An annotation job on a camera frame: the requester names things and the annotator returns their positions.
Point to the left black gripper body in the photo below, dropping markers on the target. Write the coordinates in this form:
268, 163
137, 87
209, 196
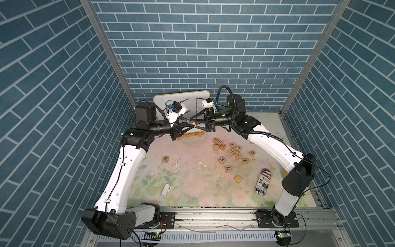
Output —
174, 131

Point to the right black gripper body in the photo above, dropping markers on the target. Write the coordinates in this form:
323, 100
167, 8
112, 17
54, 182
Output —
212, 125

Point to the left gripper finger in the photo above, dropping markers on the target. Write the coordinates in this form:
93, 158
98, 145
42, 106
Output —
186, 121
186, 129

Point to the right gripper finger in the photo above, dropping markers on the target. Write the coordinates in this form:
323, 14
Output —
201, 127
199, 117

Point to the wooden block red R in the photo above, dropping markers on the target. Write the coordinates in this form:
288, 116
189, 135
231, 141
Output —
165, 159

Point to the wooden block blue E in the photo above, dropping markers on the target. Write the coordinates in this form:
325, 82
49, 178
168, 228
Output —
192, 123

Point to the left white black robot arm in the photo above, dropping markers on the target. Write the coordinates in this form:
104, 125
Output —
110, 216

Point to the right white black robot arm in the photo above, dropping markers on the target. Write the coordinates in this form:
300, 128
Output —
235, 103

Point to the white whiteboard reading RED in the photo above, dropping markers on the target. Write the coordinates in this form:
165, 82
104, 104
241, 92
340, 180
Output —
192, 101

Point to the wooden block green letter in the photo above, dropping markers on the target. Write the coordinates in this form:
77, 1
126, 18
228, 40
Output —
252, 153

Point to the wooden block yellow letter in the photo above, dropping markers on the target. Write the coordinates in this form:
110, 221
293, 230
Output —
238, 179

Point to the wooden whiteboard easel stand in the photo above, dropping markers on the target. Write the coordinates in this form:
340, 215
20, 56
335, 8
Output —
191, 134

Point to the wooden block brown W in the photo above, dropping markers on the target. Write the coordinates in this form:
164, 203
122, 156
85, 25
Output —
222, 160

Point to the wooden block purple L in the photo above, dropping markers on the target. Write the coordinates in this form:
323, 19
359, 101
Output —
228, 169

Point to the wooden block green I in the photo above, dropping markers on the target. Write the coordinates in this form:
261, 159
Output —
245, 161

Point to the small white eraser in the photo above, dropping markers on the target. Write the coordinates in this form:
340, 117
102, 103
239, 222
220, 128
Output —
165, 190

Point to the flag printed metal tin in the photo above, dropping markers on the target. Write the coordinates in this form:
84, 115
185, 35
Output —
263, 182

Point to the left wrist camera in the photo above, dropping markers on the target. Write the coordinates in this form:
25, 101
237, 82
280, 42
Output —
175, 111

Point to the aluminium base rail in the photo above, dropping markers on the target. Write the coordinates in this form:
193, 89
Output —
239, 227

